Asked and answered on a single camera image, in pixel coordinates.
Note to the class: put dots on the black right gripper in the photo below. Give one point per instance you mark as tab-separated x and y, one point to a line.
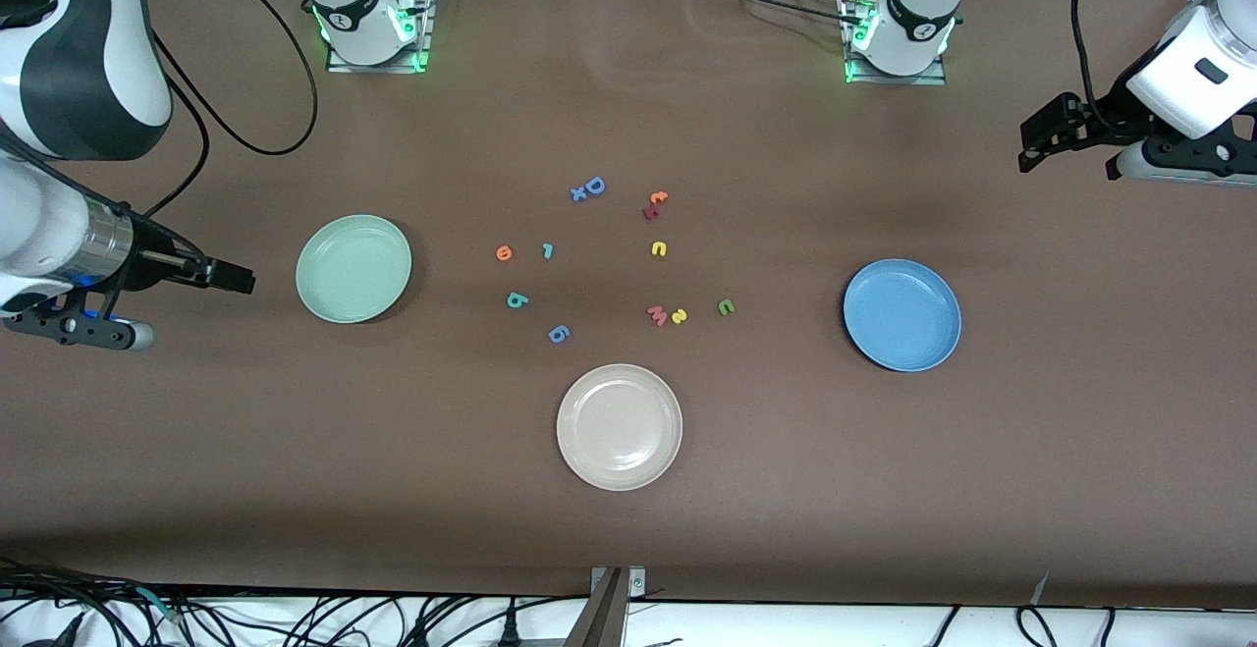
149	264

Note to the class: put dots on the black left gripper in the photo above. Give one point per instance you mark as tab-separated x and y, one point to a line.
1101	121

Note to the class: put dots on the teal foam letter b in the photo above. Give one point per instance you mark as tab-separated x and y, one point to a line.
515	300

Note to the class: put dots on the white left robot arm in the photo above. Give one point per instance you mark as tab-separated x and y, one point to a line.
1188	78

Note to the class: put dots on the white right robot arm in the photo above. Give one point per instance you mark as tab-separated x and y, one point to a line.
88	68

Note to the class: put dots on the mint green plate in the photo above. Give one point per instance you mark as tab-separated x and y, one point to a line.
354	274

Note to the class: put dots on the brown table cover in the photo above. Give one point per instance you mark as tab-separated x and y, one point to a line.
295	480

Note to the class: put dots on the blue plate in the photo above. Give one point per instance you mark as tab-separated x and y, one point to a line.
903	318

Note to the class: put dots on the blue foam letter g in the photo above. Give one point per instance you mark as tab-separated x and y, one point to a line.
553	333

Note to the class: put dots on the blue foam letter D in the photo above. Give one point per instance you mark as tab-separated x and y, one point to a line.
589	186

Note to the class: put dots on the beige plate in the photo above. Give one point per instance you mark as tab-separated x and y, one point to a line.
619	426

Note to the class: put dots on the pink foam letter w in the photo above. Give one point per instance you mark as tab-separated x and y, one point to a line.
657	314

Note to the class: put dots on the small white tape tag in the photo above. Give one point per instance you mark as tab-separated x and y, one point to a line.
1039	590

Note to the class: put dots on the aluminium profile bar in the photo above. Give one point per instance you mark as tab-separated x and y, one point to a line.
601	622

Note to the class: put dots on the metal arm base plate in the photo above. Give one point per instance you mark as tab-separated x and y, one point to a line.
923	80
428	28

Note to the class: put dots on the metal corner bracket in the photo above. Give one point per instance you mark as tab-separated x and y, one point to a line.
636	583

